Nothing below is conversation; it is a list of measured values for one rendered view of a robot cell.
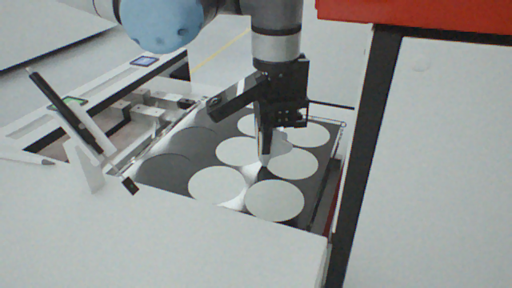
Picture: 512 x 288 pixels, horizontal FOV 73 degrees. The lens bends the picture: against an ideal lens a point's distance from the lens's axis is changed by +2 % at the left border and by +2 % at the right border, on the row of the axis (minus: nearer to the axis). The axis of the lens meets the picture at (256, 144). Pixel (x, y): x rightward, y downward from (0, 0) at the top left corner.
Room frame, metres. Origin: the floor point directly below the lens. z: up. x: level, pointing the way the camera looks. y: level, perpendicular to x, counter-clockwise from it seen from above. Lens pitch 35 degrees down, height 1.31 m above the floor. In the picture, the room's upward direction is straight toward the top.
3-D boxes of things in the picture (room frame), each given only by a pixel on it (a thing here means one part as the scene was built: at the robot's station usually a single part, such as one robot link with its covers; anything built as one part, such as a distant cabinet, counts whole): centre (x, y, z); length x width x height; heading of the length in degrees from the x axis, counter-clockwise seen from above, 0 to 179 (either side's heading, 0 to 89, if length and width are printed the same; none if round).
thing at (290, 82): (0.52, -0.04, 1.05); 0.09 x 0.08 x 0.12; 100
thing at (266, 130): (0.49, -0.02, 0.99); 0.05 x 0.02 x 0.09; 10
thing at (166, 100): (0.79, 0.23, 0.89); 0.08 x 0.03 x 0.03; 69
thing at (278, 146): (0.50, -0.04, 0.95); 0.06 x 0.03 x 0.09; 100
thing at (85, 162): (0.37, 0.22, 1.03); 0.06 x 0.04 x 0.13; 69
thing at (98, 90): (0.76, 0.35, 0.89); 0.55 x 0.09 x 0.14; 159
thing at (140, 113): (0.71, 0.26, 0.89); 0.08 x 0.03 x 0.03; 69
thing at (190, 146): (0.56, 0.03, 0.90); 0.34 x 0.34 x 0.01; 69
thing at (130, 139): (0.64, 0.28, 0.87); 0.36 x 0.08 x 0.03; 159
